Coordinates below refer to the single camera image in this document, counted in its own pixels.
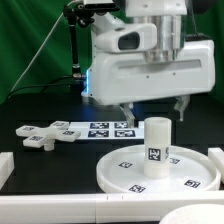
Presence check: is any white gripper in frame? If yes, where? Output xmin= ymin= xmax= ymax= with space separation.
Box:
xmin=89 ymin=40 xmax=215 ymax=128

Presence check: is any white round table top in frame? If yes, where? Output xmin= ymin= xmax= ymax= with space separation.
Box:
xmin=96 ymin=145 xmax=221 ymax=193

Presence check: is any white cross-shaped table base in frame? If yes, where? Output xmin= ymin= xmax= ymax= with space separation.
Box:
xmin=16 ymin=121 xmax=81 ymax=151

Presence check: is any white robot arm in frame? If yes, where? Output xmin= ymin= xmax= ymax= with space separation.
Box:
xmin=83 ymin=0 xmax=215 ymax=126

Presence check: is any white round object corner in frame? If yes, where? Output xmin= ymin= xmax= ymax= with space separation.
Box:
xmin=159 ymin=204 xmax=224 ymax=224

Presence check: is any white marker sheet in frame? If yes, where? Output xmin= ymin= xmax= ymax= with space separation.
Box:
xmin=69 ymin=121 xmax=144 ymax=140

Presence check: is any white right block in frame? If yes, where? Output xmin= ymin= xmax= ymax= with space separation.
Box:
xmin=208 ymin=147 xmax=224 ymax=184

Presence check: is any white block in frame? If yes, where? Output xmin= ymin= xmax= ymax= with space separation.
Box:
xmin=208 ymin=147 xmax=224 ymax=184
xmin=0 ymin=152 xmax=14 ymax=190

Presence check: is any white left block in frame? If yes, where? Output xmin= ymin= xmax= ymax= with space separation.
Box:
xmin=0 ymin=152 xmax=14 ymax=190

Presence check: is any white front rail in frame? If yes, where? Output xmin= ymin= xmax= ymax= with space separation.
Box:
xmin=0 ymin=190 xmax=224 ymax=224

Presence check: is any black cable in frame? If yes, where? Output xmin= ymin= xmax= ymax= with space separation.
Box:
xmin=6 ymin=75 xmax=87 ymax=100

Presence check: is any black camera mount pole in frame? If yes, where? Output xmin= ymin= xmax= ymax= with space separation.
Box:
xmin=63 ymin=3 xmax=94 ymax=78

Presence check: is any overhead camera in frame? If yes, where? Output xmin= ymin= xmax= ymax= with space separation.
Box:
xmin=83 ymin=0 xmax=117 ymax=11

